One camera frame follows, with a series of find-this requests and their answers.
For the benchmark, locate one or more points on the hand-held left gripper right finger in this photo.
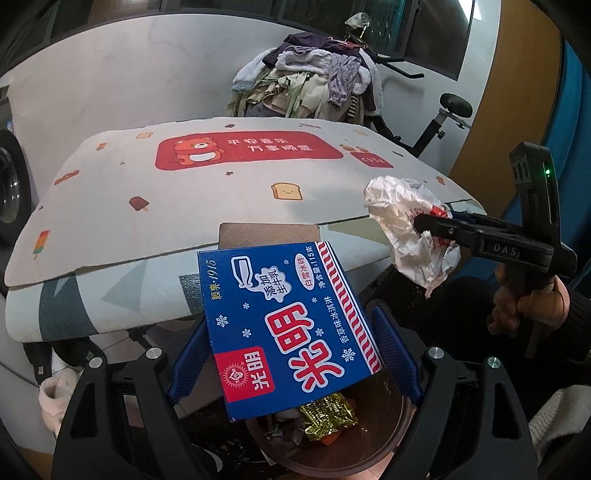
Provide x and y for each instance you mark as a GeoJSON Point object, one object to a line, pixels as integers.
{"type": "Point", "coordinates": [397, 355]}

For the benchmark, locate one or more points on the white knit garment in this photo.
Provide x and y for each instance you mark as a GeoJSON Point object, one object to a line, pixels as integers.
{"type": "Point", "coordinates": [563, 415]}

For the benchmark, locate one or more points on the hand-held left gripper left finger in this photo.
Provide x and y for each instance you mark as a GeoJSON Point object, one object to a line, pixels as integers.
{"type": "Point", "coordinates": [189, 364]}

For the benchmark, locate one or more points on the grey front-load washing machine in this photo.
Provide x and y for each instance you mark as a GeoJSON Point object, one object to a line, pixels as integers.
{"type": "Point", "coordinates": [11, 184]}

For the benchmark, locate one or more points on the white paper wrapper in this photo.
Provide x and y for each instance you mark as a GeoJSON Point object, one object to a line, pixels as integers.
{"type": "Point", "coordinates": [397, 221]}

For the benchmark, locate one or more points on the hanging crumpled cloth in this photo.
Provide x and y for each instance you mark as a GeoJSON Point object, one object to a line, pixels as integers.
{"type": "Point", "coordinates": [358, 23]}

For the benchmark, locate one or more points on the pile of clothes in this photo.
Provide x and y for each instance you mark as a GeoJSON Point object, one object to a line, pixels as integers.
{"type": "Point", "coordinates": [300, 78]}

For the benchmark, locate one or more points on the black exercise bike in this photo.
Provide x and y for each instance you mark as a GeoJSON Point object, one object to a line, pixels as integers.
{"type": "Point", "coordinates": [434, 129]}

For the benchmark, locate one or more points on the beige slipper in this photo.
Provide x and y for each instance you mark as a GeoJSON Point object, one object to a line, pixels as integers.
{"type": "Point", "coordinates": [60, 392]}

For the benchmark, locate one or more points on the bear printed table mat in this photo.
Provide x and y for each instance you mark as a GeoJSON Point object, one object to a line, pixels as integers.
{"type": "Point", "coordinates": [184, 207]}

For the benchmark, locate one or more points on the brown round waste bin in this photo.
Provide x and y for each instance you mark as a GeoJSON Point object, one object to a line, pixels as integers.
{"type": "Point", "coordinates": [369, 443]}

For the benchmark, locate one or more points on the person's right hand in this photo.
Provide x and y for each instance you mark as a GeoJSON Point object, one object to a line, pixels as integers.
{"type": "Point", "coordinates": [549, 304]}

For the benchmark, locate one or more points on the gold foil wrapper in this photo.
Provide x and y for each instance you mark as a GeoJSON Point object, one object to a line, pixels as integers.
{"type": "Point", "coordinates": [328, 415]}

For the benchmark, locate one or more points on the person's right forearm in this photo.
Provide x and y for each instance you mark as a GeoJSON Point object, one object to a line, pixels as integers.
{"type": "Point", "coordinates": [579, 318]}

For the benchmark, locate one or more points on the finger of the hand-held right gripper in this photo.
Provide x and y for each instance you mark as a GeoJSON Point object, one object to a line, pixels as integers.
{"type": "Point", "coordinates": [443, 228]}
{"type": "Point", "coordinates": [466, 216]}

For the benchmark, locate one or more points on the blue printed carton box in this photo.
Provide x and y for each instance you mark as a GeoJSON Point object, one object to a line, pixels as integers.
{"type": "Point", "coordinates": [286, 323]}

